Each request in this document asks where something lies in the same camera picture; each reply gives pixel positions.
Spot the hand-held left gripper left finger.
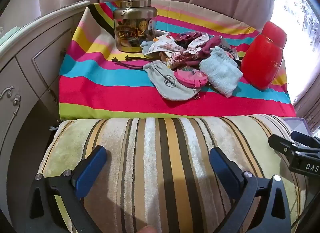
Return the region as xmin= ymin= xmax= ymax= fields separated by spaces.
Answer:
xmin=25 ymin=145 xmax=108 ymax=233

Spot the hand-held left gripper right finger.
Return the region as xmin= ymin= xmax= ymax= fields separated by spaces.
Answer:
xmin=209 ymin=147 xmax=292 ymax=233

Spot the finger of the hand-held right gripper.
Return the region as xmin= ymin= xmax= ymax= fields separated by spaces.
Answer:
xmin=268 ymin=134 xmax=320 ymax=159
xmin=291 ymin=130 xmax=320 ymax=147

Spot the purple rimmed box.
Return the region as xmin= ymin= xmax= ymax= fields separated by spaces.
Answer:
xmin=285 ymin=118 xmax=310 ymax=134

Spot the light blue terry pouch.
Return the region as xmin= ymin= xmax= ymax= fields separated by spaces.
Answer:
xmin=199 ymin=47 xmax=244 ymax=98

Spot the pink round coin purse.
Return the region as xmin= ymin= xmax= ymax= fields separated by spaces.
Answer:
xmin=174 ymin=68 xmax=208 ymax=89

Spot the grey drawstring pouch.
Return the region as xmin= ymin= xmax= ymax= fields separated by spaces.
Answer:
xmin=114 ymin=60 xmax=198 ymax=101

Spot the red patterned pouch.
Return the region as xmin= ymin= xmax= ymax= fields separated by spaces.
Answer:
xmin=166 ymin=49 xmax=203 ymax=69

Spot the maroon pouch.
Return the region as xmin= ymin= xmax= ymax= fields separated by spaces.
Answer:
xmin=197 ymin=36 xmax=223 ymax=58

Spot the person's left hand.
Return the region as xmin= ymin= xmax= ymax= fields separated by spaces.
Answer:
xmin=136 ymin=225 xmax=157 ymax=233

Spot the beige striped fuzzy towel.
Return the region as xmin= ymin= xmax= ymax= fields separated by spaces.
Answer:
xmin=37 ymin=114 xmax=308 ymax=233

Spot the rainbow striped cloth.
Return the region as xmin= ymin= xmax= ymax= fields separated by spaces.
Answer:
xmin=59 ymin=0 xmax=297 ymax=121

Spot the red lidded jar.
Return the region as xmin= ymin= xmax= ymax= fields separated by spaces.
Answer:
xmin=241 ymin=21 xmax=287 ymax=90

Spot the white carved cabinet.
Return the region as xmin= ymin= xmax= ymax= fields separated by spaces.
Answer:
xmin=0 ymin=0 xmax=93 ymax=198

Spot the glass jar with gold lid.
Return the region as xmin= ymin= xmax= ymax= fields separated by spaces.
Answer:
xmin=113 ymin=0 xmax=158 ymax=53

